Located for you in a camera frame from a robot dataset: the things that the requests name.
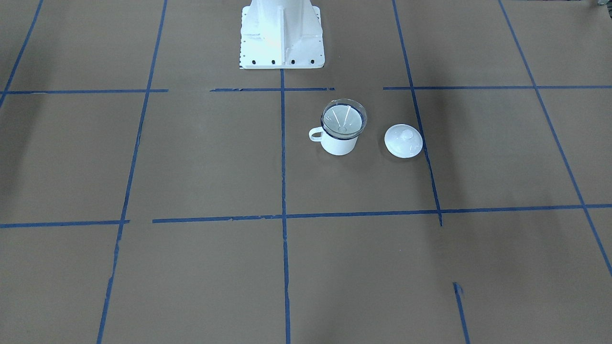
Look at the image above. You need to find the clear plastic funnel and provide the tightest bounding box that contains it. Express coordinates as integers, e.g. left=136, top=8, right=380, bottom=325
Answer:
left=320, top=98, right=369, bottom=140

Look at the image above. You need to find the white round mug lid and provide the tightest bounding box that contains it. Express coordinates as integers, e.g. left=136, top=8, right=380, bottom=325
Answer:
left=384, top=124, right=424, bottom=159

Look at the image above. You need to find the white enamel mug blue rim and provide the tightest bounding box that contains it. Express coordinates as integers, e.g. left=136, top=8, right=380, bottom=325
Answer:
left=308, top=124, right=358, bottom=155

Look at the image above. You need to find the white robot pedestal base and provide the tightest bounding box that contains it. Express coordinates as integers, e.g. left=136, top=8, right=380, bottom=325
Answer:
left=239, top=0, right=326, bottom=69

